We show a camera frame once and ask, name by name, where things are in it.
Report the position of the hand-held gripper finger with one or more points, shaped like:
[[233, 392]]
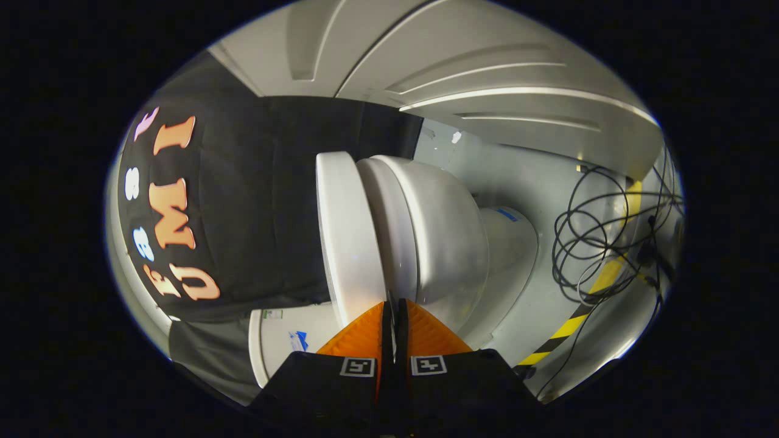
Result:
[[401, 389], [389, 389]]

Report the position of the white toilet bowl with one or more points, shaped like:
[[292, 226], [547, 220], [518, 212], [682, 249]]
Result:
[[444, 231]]

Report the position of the yellow black floor tape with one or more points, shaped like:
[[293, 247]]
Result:
[[608, 274]]

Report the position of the white cabinet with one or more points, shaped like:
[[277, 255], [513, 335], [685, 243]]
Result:
[[487, 73]]

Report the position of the black backdrop cloth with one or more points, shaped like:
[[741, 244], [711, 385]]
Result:
[[255, 201]]

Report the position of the white toilet lid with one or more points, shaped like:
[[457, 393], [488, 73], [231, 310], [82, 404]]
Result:
[[350, 243]]

